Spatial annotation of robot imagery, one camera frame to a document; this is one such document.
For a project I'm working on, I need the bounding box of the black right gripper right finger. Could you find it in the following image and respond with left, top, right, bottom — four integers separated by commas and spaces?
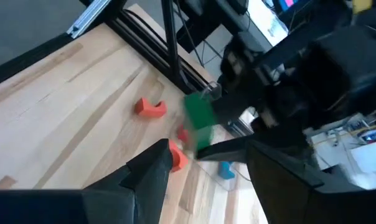
246, 140, 376, 224

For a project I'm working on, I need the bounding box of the red arch block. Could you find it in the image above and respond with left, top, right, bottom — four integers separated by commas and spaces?
177, 124, 190, 142
134, 97, 167, 118

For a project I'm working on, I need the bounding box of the silver aluminium rail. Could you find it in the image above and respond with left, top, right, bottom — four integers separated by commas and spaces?
66, 0, 111, 39

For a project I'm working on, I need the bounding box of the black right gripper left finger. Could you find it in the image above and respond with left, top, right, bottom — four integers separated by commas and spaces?
0, 138, 174, 224

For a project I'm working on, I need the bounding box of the laptop with pink screen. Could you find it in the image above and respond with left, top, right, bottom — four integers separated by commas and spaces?
277, 0, 301, 12

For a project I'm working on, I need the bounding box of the blue arch block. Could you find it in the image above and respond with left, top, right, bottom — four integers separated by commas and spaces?
218, 161, 236, 180

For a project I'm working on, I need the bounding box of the black aluminium table frame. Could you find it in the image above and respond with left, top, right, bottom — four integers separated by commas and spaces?
0, 0, 226, 94

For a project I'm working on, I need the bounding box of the red rectangular block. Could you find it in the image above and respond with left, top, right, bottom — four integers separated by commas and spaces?
169, 139, 189, 172

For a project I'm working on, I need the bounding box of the green long block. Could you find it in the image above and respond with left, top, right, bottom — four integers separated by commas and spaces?
184, 92, 219, 152

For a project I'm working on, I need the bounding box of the dark grey desk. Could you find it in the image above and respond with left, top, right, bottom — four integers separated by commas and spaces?
175, 0, 290, 54

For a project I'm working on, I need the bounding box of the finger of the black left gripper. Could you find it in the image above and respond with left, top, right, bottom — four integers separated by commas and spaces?
195, 136, 253, 163
211, 93, 254, 124

